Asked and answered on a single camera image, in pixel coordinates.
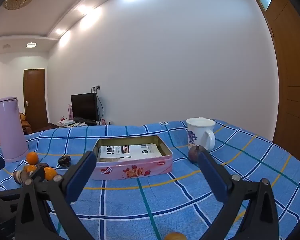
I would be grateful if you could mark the purple passion fruit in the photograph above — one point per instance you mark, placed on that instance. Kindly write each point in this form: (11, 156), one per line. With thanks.
(193, 155)

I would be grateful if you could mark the brown wooden door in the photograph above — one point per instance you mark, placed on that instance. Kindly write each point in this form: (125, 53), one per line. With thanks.
(34, 97)

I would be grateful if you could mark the brown leather sofa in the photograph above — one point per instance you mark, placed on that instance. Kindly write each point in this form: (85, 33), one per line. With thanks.
(25, 123)

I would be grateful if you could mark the low television stand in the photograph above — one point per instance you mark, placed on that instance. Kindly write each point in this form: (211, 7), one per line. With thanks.
(85, 124)

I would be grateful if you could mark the pink tall box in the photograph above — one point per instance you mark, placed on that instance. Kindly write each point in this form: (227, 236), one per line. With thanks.
(70, 111)

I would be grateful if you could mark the ceiling mounted fixture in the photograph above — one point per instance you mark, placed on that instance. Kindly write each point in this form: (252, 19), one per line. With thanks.
(31, 44)

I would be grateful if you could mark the small orange kumquat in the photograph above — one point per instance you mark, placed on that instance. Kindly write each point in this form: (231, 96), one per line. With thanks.
(50, 173)
(30, 168)

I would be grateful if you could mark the dark wrinkled passion fruit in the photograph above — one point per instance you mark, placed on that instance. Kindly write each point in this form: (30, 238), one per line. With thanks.
(43, 165)
(64, 161)

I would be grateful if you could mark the white flat box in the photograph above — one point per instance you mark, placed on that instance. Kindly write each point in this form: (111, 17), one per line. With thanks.
(66, 122)

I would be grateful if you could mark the pink tin box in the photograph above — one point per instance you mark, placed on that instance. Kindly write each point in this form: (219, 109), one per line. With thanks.
(130, 172)

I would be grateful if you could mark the blue plaid blanket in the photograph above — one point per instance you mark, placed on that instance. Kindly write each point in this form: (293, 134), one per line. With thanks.
(152, 205)

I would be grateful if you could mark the round orange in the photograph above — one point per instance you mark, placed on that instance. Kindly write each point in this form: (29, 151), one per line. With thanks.
(32, 158)

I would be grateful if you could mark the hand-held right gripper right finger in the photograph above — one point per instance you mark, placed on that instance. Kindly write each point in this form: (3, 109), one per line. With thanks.
(212, 177)

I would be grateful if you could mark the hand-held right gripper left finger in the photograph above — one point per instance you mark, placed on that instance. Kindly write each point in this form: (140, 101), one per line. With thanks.
(81, 177)

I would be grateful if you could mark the white paper packet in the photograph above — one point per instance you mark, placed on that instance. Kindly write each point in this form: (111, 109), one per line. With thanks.
(130, 151)

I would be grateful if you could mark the black television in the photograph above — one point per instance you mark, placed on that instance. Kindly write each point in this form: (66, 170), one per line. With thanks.
(85, 106)

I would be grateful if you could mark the purple thermos jug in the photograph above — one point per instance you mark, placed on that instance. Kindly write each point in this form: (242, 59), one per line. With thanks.
(8, 130)

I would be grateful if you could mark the white mug with blue print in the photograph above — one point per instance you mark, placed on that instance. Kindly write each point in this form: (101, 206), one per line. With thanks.
(197, 132)

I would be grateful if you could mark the wooden door with glass transom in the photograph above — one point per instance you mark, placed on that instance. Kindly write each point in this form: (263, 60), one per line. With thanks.
(292, 92)

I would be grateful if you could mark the large oval kumquat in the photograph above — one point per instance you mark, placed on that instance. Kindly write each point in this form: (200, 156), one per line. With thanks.
(175, 236)

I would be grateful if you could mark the wall socket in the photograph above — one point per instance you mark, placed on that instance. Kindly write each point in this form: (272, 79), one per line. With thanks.
(97, 88)

